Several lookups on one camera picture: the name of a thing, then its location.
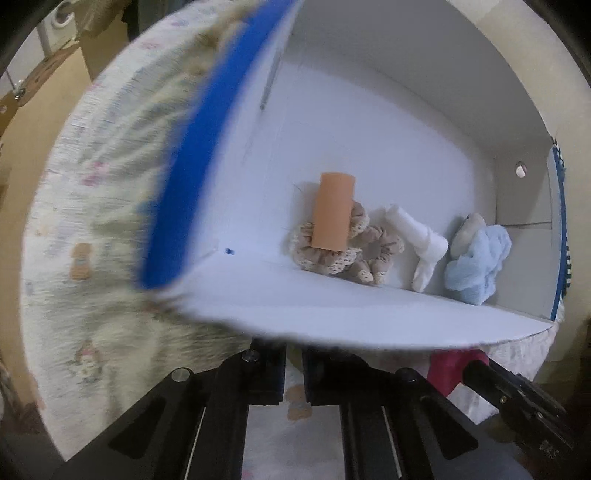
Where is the pink round toy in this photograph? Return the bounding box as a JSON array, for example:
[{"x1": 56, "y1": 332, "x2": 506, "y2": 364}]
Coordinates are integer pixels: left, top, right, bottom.
[{"x1": 427, "y1": 349, "x2": 490, "y2": 397}]

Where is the light blue fluffy scrunchie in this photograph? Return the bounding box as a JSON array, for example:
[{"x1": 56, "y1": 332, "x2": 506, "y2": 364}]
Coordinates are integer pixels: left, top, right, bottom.
[{"x1": 444, "y1": 213, "x2": 512, "y2": 306}]

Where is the beige lace scrunchie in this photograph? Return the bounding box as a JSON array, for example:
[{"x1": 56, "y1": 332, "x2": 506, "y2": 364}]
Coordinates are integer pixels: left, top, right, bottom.
[{"x1": 288, "y1": 202, "x2": 406, "y2": 286}]

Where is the orange cardboard tube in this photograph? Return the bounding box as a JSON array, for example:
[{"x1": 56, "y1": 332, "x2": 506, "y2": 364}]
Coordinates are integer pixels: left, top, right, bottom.
[{"x1": 311, "y1": 172, "x2": 356, "y2": 252}]

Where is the patterned white bed sheet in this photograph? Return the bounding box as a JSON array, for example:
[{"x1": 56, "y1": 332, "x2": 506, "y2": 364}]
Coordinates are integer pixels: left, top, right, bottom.
[{"x1": 20, "y1": 1, "x2": 256, "y2": 479}]

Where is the black white striped cloth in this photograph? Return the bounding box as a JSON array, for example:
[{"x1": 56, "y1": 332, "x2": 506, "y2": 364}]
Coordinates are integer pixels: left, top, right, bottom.
[{"x1": 552, "y1": 140, "x2": 572, "y2": 298}]

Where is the blue white cardboard box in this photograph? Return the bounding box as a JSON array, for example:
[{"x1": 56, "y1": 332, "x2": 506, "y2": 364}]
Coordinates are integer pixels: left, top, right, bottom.
[{"x1": 139, "y1": 1, "x2": 565, "y2": 350}]

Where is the brown door mat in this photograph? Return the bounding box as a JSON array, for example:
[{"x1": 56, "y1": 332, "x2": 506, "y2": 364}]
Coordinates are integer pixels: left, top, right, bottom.
[{"x1": 15, "y1": 43, "x2": 79, "y2": 107}]

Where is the white washing machine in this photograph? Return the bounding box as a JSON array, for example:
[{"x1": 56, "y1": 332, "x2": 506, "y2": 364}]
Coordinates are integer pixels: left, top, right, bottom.
[{"x1": 36, "y1": 1, "x2": 81, "y2": 57}]

